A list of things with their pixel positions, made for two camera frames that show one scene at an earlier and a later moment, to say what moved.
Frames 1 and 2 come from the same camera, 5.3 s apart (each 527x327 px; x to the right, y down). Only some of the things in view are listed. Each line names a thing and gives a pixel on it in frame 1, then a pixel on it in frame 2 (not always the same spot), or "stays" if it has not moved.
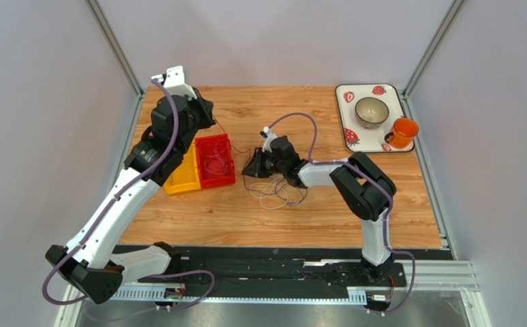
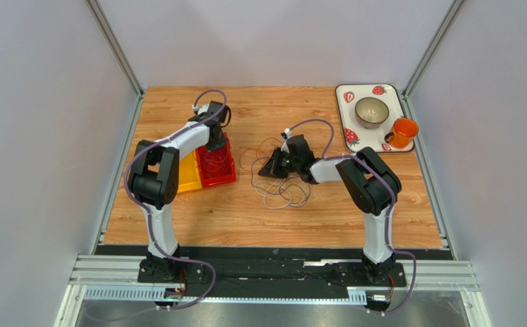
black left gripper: x=205 y=108 -> x=219 y=144
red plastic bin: x=216 y=166 stays
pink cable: x=214 y=163 stays
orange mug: x=403 y=131 stays
